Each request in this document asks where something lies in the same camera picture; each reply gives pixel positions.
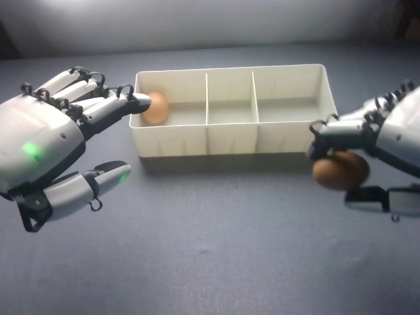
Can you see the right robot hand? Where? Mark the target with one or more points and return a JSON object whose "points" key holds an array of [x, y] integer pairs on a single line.
{"points": [[393, 138]]}

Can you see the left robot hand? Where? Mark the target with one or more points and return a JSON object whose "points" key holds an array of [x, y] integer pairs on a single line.
{"points": [[36, 138]]}

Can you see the brown egg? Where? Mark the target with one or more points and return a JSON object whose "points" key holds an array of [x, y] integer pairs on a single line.
{"points": [[159, 110], [341, 174]]}

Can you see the white divided plastic tray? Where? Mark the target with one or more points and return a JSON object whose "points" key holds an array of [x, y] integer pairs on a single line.
{"points": [[229, 138]]}

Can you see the grey table cloth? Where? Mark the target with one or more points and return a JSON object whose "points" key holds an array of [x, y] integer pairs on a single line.
{"points": [[210, 246]]}

